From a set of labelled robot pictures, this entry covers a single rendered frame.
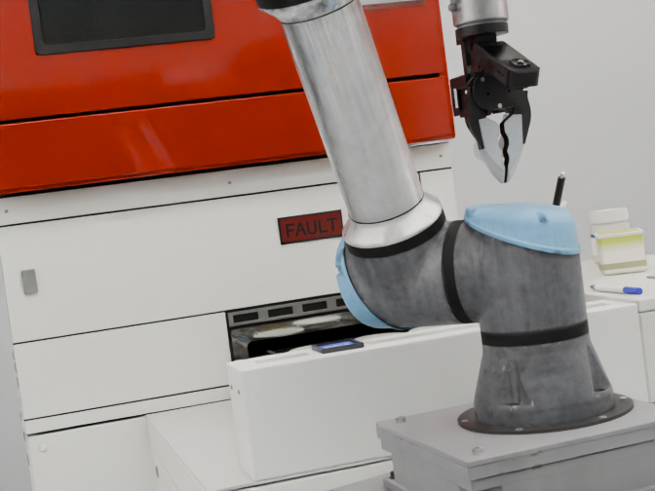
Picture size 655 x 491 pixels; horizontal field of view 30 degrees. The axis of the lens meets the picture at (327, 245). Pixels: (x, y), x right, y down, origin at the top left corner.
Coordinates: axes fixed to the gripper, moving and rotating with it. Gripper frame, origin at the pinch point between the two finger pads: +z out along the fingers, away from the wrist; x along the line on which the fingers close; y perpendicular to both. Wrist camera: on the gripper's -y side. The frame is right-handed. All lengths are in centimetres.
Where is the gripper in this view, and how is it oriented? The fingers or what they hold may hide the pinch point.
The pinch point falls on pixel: (505, 172)
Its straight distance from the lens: 165.6
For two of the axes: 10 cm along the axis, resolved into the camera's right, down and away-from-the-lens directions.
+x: -9.6, 1.4, -2.6
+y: -2.6, -0.1, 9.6
